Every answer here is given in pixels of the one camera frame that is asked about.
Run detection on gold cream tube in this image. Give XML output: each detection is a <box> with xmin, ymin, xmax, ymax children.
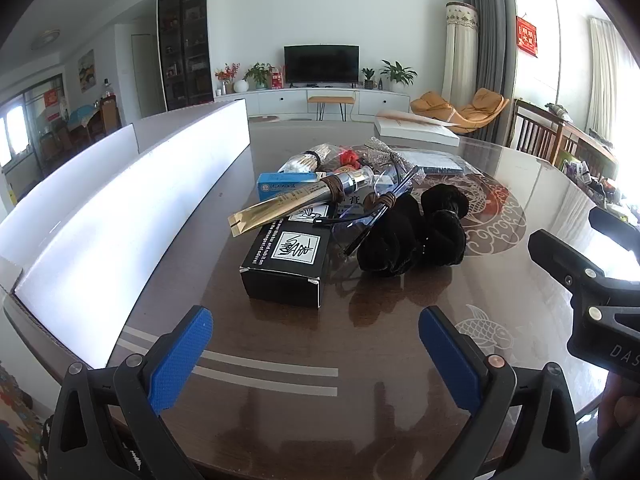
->
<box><xmin>228</xmin><ymin>166</ymin><xmax>376</xmax><ymax>237</ymax></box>

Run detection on dark wooden dining chair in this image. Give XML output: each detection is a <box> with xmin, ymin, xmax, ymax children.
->
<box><xmin>97</xmin><ymin>97</ymin><xmax>121</xmax><ymax>136</ymax></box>

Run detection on clear plastic packet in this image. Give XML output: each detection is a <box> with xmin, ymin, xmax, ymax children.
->
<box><xmin>400</xmin><ymin>149</ymin><xmax>483</xmax><ymax>177</ymax></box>

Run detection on cotton swab pack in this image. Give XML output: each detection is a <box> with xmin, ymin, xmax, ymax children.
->
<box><xmin>276</xmin><ymin>144</ymin><xmax>346</xmax><ymax>175</ymax></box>

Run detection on dark glass display cabinet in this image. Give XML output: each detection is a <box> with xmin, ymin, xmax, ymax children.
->
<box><xmin>157</xmin><ymin>0</ymin><xmax>215</xmax><ymax>112</ymax></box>

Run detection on person's right hand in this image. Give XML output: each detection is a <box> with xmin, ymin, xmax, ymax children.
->
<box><xmin>598</xmin><ymin>375</ymin><xmax>640</xmax><ymax>438</ymax></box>

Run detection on black box with white label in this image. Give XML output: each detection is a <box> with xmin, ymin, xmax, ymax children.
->
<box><xmin>239</xmin><ymin>212</ymin><xmax>332</xmax><ymax>309</ymax></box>

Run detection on pile of small clutter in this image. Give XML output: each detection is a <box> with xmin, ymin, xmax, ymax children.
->
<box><xmin>560</xmin><ymin>155</ymin><xmax>631</xmax><ymax>221</ymax></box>

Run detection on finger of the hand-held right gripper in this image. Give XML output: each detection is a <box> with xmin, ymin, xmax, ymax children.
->
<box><xmin>527</xmin><ymin>229</ymin><xmax>640</xmax><ymax>311</ymax></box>
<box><xmin>588</xmin><ymin>206</ymin><xmax>640</xmax><ymax>251</ymax></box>

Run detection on white foam board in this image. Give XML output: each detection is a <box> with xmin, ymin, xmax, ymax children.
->
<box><xmin>0</xmin><ymin>98</ymin><xmax>251</xmax><ymax>368</ymax></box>

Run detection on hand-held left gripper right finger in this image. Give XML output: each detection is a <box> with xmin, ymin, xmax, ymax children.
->
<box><xmin>418</xmin><ymin>305</ymin><xmax>583</xmax><ymax>480</ymax></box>

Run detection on wooden slatted chair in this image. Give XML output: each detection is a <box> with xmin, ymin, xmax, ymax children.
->
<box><xmin>510</xmin><ymin>99</ymin><xmax>618</xmax><ymax>181</ymax></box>

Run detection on framed wall painting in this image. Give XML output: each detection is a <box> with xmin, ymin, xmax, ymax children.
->
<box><xmin>78</xmin><ymin>49</ymin><xmax>96</xmax><ymax>92</ymax></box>

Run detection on large leafy potted plant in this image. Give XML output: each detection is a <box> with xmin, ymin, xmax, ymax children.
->
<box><xmin>380</xmin><ymin>60</ymin><xmax>418</xmax><ymax>93</ymax></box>

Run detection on black velvet scrunchie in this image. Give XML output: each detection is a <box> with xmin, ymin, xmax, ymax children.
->
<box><xmin>419</xmin><ymin>183</ymin><xmax>471</xmax><ymax>267</ymax></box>
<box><xmin>357</xmin><ymin>192</ymin><xmax>426</xmax><ymax>279</ymax></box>

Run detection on red wall hanging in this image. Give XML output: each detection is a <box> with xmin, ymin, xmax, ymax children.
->
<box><xmin>516</xmin><ymin>15</ymin><xmax>540</xmax><ymax>58</ymax></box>

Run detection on table with blue cloth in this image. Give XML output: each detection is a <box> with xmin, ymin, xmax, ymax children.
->
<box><xmin>67</xmin><ymin>105</ymin><xmax>101</xmax><ymax>128</ymax></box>

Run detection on wooden bench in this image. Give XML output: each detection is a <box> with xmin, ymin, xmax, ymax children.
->
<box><xmin>307</xmin><ymin>95</ymin><xmax>356</xmax><ymax>122</ymax></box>

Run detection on orange lounge chair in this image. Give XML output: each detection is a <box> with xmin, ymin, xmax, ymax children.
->
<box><xmin>410</xmin><ymin>87</ymin><xmax>510</xmax><ymax>136</ymax></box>

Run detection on white sheer curtain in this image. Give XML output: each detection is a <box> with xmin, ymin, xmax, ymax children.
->
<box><xmin>589</xmin><ymin>17</ymin><xmax>626</xmax><ymax>133</ymax></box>

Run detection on white television cabinet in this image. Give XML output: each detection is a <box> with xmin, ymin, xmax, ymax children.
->
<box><xmin>214</xmin><ymin>87</ymin><xmax>416</xmax><ymax>117</ymax></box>

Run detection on silver glitter bow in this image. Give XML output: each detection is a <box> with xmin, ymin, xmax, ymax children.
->
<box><xmin>364</xmin><ymin>136</ymin><xmax>426</xmax><ymax>186</ymax></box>

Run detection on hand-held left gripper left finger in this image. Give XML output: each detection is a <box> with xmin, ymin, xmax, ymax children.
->
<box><xmin>47</xmin><ymin>305</ymin><xmax>214</xmax><ymax>480</ymax></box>

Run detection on flat white box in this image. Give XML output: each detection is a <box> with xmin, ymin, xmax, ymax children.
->
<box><xmin>374</xmin><ymin>109</ymin><xmax>460</xmax><ymax>148</ymax></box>

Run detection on black television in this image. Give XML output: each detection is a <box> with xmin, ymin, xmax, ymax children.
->
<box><xmin>284</xmin><ymin>45</ymin><xmax>360</xmax><ymax>85</ymax></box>

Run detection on bushy green potted plant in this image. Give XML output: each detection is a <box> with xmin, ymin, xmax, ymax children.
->
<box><xmin>243</xmin><ymin>62</ymin><xmax>275</xmax><ymax>90</ymax></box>

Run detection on grey curtain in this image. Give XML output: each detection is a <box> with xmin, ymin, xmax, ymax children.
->
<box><xmin>462</xmin><ymin>0</ymin><xmax>516</xmax><ymax>146</ymax></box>

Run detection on red flower plant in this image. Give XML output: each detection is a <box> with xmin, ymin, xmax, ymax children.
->
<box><xmin>216</xmin><ymin>62</ymin><xmax>241</xmax><ymax>95</ymax></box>

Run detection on blue tinted glasses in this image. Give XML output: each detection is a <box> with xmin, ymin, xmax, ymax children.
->
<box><xmin>330</xmin><ymin>165</ymin><xmax>416</xmax><ymax>256</ymax></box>

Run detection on blue and white medicine box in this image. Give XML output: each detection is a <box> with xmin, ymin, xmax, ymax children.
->
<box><xmin>256</xmin><ymin>172</ymin><xmax>321</xmax><ymax>206</ymax></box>

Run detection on patterned rug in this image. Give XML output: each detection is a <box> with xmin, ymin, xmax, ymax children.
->
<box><xmin>0</xmin><ymin>365</ymin><xmax>56</xmax><ymax>480</ymax></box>

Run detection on covered standing air conditioner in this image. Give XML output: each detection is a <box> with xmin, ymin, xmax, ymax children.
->
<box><xmin>442</xmin><ymin>2</ymin><xmax>480</xmax><ymax>106</ymax></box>

